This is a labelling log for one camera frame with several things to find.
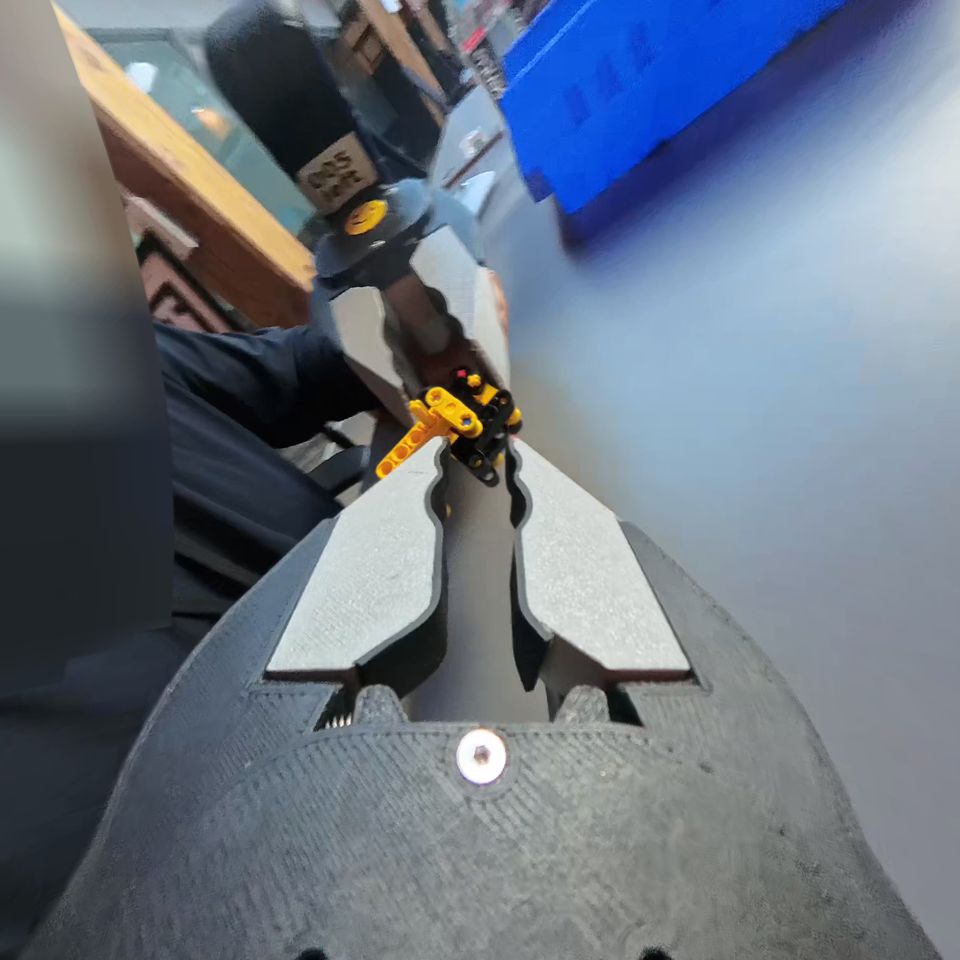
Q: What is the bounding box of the wooden counter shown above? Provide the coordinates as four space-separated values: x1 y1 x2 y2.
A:
52 0 316 331

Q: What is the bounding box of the large blue storage bin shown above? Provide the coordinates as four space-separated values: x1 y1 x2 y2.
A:
498 0 849 219

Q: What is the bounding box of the person's left forearm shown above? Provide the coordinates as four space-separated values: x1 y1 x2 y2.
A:
153 322 391 451

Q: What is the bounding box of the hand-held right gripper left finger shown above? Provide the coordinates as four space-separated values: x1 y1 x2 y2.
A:
264 437 451 699

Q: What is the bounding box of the person's lap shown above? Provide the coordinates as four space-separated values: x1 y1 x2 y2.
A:
0 390 376 960

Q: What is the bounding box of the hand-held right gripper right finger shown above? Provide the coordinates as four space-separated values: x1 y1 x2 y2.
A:
506 437 695 695

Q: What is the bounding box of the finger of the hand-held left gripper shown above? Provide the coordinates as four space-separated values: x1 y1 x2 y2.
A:
408 223 515 395
328 283 425 420

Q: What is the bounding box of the yellow black lego model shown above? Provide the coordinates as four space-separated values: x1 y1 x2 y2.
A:
375 366 525 489

